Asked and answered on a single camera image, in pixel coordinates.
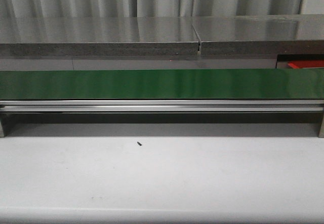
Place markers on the grey stone counter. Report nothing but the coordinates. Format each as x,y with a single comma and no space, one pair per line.
260,41
94,43

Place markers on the red plastic tray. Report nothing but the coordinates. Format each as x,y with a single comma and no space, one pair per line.
300,64

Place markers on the grey stone counter left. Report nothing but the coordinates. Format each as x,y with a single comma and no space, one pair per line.
94,43

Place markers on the green conveyor belt unit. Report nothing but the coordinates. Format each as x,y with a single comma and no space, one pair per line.
162,91

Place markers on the grey stone counter right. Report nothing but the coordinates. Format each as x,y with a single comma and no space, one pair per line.
260,41

